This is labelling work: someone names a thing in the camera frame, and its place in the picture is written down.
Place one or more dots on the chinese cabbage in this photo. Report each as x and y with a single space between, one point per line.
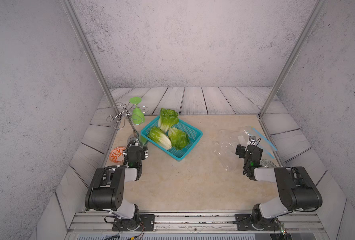
167 119
178 138
160 138

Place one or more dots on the clear zipper bag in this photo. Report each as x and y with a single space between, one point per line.
226 142

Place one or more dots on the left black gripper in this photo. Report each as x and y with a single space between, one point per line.
143 153

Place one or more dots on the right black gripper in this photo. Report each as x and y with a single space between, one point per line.
243 149

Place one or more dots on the teal plastic basket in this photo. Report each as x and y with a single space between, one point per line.
194 135

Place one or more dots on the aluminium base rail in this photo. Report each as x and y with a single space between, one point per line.
178 222

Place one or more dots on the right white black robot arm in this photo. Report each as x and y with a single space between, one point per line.
296 190

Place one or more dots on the left metal frame post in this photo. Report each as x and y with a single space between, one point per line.
72 15

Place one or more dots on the green plastic goblet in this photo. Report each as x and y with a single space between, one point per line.
137 114

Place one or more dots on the metal frame post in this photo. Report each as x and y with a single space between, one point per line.
304 34
72 15

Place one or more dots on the orange patterned small dish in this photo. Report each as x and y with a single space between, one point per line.
116 156

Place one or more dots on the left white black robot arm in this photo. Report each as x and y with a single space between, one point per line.
106 190

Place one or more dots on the right metal frame post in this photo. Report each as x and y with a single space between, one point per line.
304 34

